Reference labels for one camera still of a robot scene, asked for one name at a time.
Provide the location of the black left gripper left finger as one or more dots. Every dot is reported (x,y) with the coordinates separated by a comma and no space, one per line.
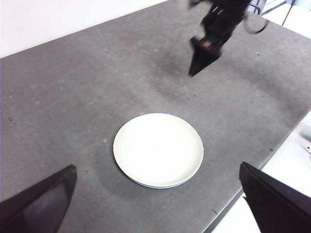
(34,208)

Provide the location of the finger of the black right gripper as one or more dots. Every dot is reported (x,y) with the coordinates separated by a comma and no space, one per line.
(202,60)

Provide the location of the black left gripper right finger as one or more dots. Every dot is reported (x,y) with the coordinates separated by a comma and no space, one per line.
(281,208)

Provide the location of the white round plate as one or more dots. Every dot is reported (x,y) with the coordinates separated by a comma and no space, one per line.
(158,148)

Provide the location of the black metal frame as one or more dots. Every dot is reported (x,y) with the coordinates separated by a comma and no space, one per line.
(257,9)

